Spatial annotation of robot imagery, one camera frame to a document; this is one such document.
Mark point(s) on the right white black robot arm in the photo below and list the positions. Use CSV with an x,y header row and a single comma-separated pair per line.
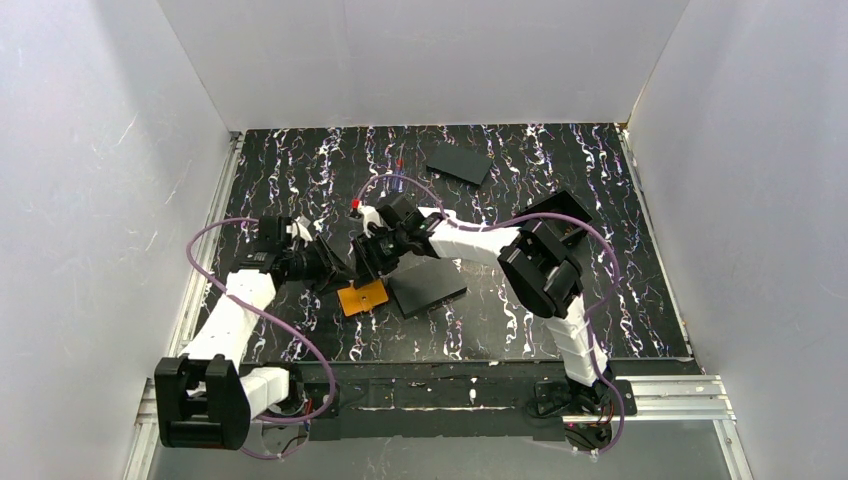
x,y
533,250

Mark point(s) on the flat black box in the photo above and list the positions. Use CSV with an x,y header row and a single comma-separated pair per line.
x,y
463,164

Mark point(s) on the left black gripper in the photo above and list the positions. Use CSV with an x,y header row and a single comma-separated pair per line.
x,y
325,266

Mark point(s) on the aluminium front frame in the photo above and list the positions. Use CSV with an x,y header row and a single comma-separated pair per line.
x,y
684,428

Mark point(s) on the black plastic box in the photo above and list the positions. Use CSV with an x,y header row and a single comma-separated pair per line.
x,y
564,203

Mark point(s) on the orange leather card holder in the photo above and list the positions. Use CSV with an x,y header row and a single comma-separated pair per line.
x,y
356,300

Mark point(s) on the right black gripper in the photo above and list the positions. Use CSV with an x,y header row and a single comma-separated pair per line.
x,y
382,246

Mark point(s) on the black network switch box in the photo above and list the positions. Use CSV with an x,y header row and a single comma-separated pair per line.
x,y
427,285

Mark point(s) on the left aluminium side rail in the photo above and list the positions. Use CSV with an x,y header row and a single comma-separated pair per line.
x,y
200,294

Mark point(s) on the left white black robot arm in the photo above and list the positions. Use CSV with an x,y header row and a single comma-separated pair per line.
x,y
205,397

